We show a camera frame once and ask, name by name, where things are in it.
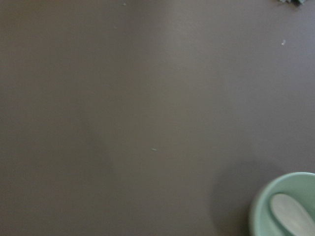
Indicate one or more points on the light green bowl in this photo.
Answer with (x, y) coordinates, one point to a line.
(298, 185)

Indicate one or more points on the white plastic spoon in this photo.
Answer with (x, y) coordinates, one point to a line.
(292, 215)

